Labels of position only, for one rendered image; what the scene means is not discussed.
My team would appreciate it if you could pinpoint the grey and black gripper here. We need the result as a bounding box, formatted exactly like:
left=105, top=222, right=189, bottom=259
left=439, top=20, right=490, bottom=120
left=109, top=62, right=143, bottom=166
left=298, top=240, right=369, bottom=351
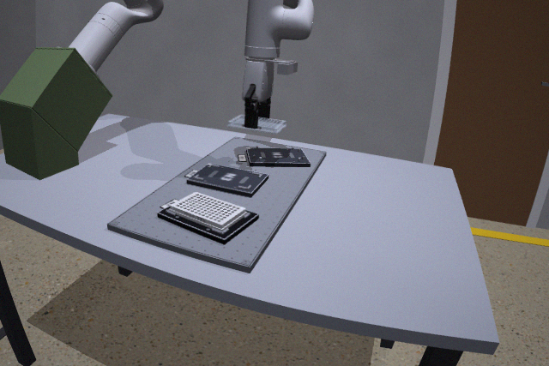
left=242, top=57, right=277, bottom=129

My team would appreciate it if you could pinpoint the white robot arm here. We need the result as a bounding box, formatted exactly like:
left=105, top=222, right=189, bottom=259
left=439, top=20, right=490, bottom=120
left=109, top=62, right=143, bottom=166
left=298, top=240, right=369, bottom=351
left=69, top=0, right=314, bottom=77

